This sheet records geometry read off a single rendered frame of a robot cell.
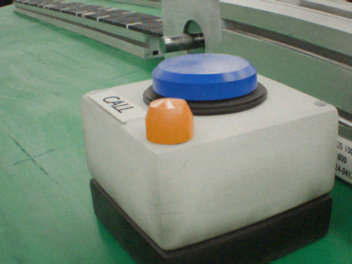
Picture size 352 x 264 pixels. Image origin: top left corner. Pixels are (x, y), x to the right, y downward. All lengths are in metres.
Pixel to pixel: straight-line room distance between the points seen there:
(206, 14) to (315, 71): 0.12
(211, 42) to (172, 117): 0.21
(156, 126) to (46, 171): 0.15
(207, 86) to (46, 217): 0.11
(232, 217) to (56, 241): 0.09
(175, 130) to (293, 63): 0.14
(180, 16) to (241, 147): 0.24
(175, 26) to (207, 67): 0.21
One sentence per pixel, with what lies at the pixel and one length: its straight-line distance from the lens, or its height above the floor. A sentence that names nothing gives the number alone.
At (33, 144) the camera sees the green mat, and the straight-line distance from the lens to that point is 0.36.
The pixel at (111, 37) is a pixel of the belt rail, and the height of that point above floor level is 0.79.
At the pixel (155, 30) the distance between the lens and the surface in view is 0.53.
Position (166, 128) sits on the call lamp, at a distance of 0.17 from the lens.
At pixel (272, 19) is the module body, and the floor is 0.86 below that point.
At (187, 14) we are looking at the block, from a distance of 0.40.
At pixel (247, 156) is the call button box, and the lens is 0.19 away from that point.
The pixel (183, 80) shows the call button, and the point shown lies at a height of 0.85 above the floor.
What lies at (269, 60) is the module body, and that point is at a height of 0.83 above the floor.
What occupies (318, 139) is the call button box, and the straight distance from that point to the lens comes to 0.21.
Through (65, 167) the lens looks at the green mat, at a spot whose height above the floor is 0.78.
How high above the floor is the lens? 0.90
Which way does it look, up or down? 20 degrees down
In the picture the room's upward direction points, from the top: 3 degrees counter-clockwise
